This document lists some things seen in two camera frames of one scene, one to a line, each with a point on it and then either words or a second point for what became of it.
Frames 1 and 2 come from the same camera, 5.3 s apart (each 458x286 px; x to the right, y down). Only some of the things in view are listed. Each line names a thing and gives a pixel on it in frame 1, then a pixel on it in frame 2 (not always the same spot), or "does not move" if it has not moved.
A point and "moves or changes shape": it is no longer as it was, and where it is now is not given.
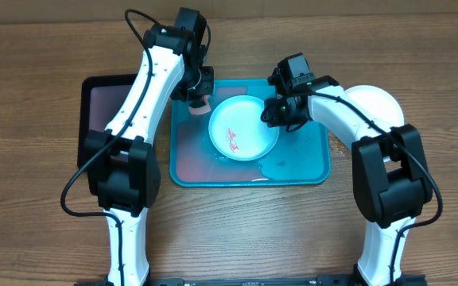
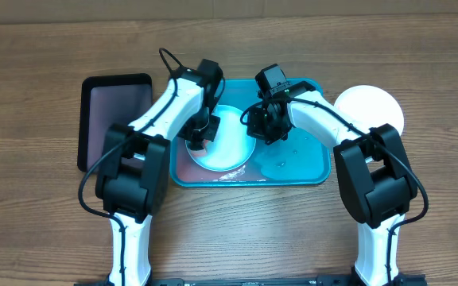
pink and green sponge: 203,110 moves or changes shape
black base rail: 289,281 does not move
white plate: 377,105 does not move
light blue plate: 236,129 moves or changes shape
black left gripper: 208,88 → 211,135
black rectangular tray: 99,98 does not move
